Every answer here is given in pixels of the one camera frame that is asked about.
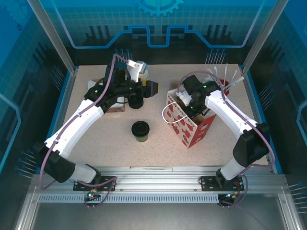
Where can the aluminium frame post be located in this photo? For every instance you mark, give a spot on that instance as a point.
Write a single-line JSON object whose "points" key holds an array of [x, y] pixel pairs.
{"points": [[262, 33], [53, 33]]}

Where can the stack of black cup lids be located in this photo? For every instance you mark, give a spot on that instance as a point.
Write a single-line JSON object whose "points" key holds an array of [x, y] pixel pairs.
{"points": [[135, 104]]}

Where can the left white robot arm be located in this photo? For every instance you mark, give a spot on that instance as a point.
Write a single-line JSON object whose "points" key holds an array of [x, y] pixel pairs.
{"points": [[76, 119]]}

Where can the brown cardboard napkin box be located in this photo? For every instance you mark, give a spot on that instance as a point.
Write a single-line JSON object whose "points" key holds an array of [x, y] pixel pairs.
{"points": [[118, 109]]}

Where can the single black cup lid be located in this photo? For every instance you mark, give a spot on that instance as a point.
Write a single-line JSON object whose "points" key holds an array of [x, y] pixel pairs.
{"points": [[140, 129]]}

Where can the white red-printed paper bag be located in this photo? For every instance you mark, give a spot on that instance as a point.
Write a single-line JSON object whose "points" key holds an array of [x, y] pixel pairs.
{"points": [[187, 129]]}

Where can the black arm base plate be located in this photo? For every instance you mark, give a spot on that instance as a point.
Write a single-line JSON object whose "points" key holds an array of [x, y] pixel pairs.
{"points": [[108, 184], [207, 183]]}

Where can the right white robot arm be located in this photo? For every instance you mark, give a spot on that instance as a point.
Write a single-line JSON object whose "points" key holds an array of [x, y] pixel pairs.
{"points": [[227, 110]]}

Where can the white paper napkin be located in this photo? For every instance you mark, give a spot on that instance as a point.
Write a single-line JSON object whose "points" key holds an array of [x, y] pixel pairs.
{"points": [[91, 84]]}

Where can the cup near back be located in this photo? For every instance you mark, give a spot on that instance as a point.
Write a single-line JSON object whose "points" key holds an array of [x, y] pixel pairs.
{"points": [[146, 76]]}

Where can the aluminium mounting rail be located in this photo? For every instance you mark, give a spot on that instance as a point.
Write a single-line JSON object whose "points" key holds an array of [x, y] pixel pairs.
{"points": [[156, 178]]}

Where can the small LED circuit board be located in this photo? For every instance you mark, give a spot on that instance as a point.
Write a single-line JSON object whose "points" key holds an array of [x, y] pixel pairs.
{"points": [[231, 196], [92, 195]]}

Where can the aluminium frame rail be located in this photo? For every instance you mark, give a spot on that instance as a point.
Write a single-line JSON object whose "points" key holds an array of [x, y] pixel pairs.
{"points": [[289, 210], [25, 213]]}

